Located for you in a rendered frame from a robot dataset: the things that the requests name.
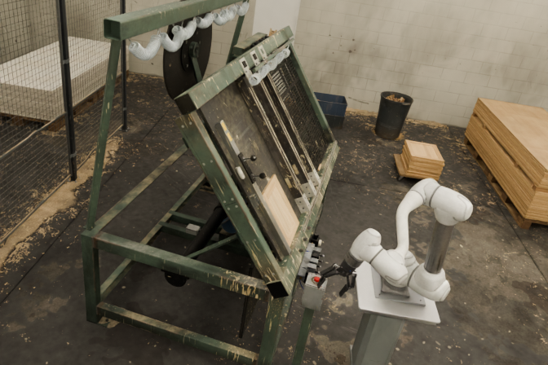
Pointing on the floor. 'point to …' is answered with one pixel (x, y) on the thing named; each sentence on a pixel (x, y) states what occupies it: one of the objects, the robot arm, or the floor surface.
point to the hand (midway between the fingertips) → (329, 289)
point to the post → (302, 336)
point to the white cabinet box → (276, 5)
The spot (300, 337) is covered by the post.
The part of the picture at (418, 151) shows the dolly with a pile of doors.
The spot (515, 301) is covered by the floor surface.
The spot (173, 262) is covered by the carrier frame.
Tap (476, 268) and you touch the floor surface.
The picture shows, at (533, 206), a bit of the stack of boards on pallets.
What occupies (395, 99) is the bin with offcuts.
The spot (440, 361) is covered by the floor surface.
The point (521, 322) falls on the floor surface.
